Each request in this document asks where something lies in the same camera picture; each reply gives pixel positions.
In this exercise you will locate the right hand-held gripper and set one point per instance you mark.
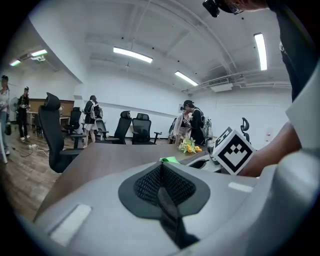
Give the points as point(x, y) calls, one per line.
point(233, 152)

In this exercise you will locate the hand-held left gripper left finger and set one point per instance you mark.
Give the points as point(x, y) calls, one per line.
point(100, 212)

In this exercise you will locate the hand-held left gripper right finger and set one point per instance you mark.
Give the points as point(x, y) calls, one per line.
point(220, 212)

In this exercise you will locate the green cloth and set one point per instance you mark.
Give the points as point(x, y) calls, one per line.
point(171, 160)

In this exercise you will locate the person's right forearm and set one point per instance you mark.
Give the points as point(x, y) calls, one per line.
point(275, 150)

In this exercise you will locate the artificial yellow flower bouquet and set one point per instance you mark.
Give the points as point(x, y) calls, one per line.
point(187, 147)

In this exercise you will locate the black mesh office chair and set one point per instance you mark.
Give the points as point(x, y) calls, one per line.
point(141, 127)

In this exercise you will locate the white ceiling air conditioner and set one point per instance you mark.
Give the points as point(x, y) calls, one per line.
point(221, 86)

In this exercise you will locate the ceiling light bar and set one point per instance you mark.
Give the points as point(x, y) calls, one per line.
point(132, 54)
point(186, 78)
point(260, 51)
point(39, 52)
point(15, 62)

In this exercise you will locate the white power strip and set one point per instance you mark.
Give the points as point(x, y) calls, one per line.
point(32, 146)

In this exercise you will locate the wooden desk white legs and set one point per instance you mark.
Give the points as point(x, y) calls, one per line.
point(35, 113)

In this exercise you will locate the black standing fan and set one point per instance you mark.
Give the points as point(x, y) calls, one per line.
point(14, 103)

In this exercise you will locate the person's black clothing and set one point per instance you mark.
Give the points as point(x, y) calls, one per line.
point(292, 50)

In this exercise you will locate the black head-worn camera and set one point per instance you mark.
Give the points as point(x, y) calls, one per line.
point(212, 8)

